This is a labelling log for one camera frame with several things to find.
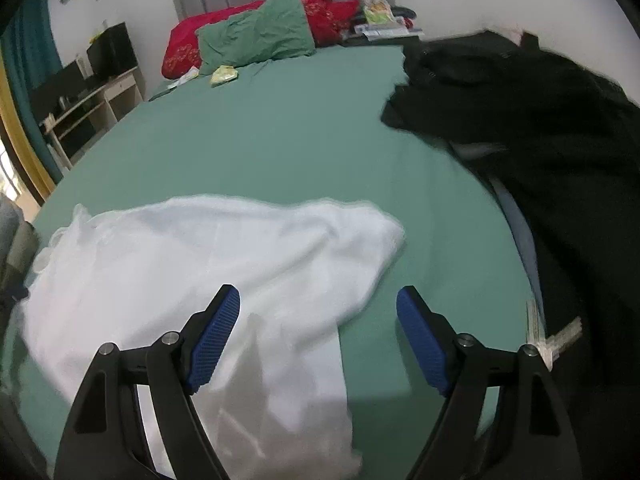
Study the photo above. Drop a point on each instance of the yellow small cloth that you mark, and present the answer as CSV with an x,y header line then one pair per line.
x,y
222,75

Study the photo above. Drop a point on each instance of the black clothes pile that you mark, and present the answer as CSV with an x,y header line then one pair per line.
x,y
558,146

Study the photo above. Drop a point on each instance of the green bed sheet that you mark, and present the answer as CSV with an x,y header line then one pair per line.
x,y
307,128

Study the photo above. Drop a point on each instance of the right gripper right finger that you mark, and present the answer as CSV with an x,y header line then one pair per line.
x,y
503,417

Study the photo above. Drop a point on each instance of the grey folded garment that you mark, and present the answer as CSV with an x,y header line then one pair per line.
x,y
11,217

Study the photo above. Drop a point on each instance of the beige wooden desk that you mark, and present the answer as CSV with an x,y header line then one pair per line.
x,y
103,107

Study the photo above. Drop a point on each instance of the red pillow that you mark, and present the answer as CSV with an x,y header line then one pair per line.
x,y
327,20

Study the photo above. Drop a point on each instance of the black monitor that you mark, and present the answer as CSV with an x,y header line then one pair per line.
x,y
111,53

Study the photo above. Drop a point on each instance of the items on nightstand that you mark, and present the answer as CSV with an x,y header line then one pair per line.
x,y
379,23

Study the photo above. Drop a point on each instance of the green pillow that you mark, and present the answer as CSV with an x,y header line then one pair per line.
x,y
276,29

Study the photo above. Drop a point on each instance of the white large shirt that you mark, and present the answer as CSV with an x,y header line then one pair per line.
x,y
276,405

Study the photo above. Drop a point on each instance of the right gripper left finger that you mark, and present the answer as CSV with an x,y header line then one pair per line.
x,y
104,437

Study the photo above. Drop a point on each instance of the teal and yellow curtain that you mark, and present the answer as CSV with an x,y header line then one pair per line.
x,y
29,58

